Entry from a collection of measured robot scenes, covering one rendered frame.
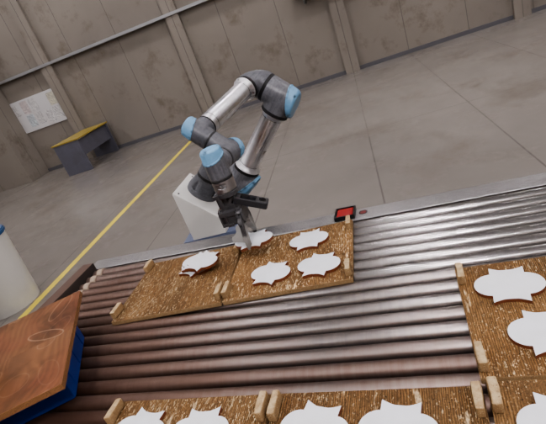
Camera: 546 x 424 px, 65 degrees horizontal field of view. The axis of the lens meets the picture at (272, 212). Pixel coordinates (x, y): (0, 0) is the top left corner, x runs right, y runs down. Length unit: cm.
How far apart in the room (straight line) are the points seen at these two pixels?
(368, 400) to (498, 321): 33
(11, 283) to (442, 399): 429
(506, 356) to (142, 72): 1040
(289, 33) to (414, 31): 257
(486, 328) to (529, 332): 8
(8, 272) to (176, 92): 694
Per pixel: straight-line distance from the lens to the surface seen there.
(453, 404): 91
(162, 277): 169
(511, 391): 93
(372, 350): 105
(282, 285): 132
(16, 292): 483
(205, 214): 194
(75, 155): 1052
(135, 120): 1129
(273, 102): 173
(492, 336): 102
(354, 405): 94
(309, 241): 146
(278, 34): 1000
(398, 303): 116
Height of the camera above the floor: 165
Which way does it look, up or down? 23 degrees down
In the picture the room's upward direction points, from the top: 21 degrees counter-clockwise
